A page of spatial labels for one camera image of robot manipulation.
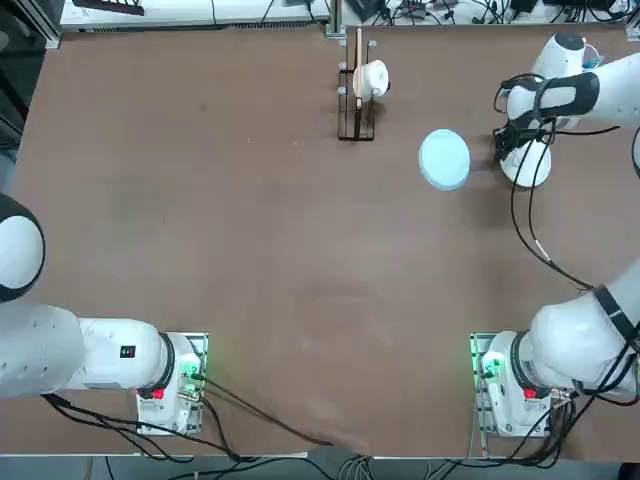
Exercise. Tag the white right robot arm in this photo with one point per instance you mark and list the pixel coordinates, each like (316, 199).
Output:
(565, 350)

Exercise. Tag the white plastic plate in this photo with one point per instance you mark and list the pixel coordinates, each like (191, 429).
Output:
(532, 172)

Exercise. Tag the aluminium frame post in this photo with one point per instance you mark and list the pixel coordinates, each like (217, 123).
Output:
(336, 17)

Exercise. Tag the white mug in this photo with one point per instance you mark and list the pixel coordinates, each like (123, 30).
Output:
(371, 77)

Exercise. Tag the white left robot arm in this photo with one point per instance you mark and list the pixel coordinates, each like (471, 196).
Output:
(40, 360)

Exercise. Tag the translucent blue pen cup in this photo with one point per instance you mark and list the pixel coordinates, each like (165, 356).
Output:
(592, 52)

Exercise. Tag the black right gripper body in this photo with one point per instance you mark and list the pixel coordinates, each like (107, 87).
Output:
(510, 140)

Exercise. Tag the pale blue plastic plate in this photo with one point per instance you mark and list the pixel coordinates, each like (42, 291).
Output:
(444, 157)

